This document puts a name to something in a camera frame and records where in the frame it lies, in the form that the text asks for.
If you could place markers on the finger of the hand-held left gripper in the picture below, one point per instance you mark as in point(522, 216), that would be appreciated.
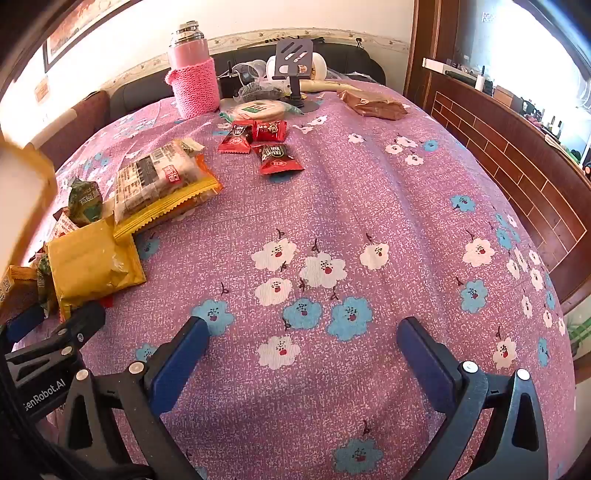
point(87, 318)
point(25, 321)

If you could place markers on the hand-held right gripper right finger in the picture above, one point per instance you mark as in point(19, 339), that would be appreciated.
point(425, 364)

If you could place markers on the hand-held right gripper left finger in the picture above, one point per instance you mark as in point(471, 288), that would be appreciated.
point(181, 364)

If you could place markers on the mustard yellow snack packet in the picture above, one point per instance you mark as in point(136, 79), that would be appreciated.
point(92, 267)

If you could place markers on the dark green snack packet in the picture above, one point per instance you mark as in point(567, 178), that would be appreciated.
point(85, 203)

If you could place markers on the yellow cardboard box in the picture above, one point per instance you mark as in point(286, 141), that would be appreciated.
point(18, 194)

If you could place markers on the yellow-edged cracker packet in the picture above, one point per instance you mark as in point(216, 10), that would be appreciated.
point(184, 199)

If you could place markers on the clear cracker packet black label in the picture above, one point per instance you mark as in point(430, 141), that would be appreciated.
point(152, 177)

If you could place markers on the small orange snack packet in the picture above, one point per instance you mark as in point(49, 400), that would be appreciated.
point(9, 284)

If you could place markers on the green striped bag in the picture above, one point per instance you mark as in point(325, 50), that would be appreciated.
point(578, 332)

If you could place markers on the purple floral tablecloth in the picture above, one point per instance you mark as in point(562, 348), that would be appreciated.
point(323, 207)

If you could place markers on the brown cushion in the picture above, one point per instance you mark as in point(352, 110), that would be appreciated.
point(78, 124)

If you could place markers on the wooden partition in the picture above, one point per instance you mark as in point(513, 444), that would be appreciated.
point(508, 152)

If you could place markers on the black sofa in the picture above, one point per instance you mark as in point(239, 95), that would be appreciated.
point(138, 94)

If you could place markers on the pink thermos with knit sleeve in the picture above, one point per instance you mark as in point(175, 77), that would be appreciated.
point(191, 87)

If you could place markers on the brown wrapped packet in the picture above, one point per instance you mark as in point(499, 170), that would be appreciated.
point(374, 108)

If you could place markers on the round flatbread pack green label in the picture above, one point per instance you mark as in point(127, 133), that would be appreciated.
point(263, 108)

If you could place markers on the small black device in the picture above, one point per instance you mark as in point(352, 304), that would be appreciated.
point(228, 85)

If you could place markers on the crumpled clear plastic bag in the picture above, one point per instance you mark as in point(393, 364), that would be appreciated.
point(258, 91)

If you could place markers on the white bottle black cap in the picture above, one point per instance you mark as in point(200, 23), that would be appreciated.
point(481, 82)

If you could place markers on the beige tube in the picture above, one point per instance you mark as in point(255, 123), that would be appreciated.
point(332, 86)

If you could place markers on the clear plastic cup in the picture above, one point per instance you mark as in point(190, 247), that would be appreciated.
point(251, 71)

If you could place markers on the white long box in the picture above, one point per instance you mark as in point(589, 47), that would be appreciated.
point(443, 67)

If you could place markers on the white round container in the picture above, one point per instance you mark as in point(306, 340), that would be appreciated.
point(319, 67)

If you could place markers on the black phone stand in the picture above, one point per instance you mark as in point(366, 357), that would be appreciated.
point(293, 57)

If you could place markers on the small wall plaque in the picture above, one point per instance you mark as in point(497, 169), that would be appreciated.
point(41, 87)

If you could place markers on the framed wall painting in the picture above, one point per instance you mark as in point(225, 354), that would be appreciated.
point(83, 23)

